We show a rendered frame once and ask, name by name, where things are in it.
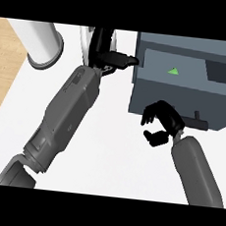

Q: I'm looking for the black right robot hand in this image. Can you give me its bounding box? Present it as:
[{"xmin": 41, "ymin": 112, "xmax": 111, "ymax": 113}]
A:
[{"xmin": 138, "ymin": 97, "xmax": 189, "ymax": 152}]

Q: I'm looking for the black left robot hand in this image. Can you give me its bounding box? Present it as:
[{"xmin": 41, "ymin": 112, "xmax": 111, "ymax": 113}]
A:
[{"xmin": 85, "ymin": 27, "xmax": 143, "ymax": 81}]

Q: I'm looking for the dark grey drawer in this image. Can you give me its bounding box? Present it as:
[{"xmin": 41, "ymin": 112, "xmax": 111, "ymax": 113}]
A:
[{"xmin": 127, "ymin": 47, "xmax": 226, "ymax": 133}]

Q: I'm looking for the green triangle piece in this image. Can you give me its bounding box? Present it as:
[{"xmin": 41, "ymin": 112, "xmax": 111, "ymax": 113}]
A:
[{"xmin": 166, "ymin": 67, "xmax": 181, "ymax": 77}]

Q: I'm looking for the white cylinder container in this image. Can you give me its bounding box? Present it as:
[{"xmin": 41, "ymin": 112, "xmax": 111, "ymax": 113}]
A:
[{"xmin": 1, "ymin": 18, "xmax": 67, "ymax": 73}]

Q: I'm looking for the dark grey cabinet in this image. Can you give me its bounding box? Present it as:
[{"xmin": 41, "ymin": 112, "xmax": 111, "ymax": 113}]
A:
[{"xmin": 133, "ymin": 31, "xmax": 226, "ymax": 79}]

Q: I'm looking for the black drawer handle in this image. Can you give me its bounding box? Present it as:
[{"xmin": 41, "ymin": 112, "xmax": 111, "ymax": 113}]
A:
[{"xmin": 181, "ymin": 108, "xmax": 212, "ymax": 132}]

